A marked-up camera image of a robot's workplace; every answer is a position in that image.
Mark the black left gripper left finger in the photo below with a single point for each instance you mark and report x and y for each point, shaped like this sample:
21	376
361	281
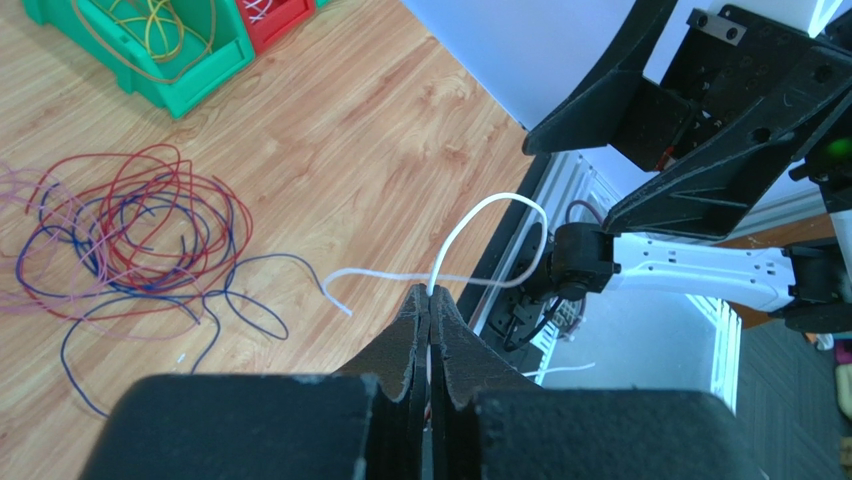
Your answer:
363	421

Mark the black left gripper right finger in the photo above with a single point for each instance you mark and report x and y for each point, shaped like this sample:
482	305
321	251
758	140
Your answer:
490	422

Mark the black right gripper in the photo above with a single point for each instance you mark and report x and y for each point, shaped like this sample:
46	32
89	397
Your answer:
727	61

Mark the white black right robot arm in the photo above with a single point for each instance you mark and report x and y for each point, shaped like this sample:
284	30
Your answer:
806	284

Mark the red storage bin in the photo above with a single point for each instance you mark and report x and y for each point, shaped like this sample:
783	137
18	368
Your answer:
266	22

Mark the green storage bin left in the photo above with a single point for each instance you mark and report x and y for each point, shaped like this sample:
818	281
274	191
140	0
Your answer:
173	53

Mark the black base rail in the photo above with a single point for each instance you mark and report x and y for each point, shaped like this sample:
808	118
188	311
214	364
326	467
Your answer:
553	181

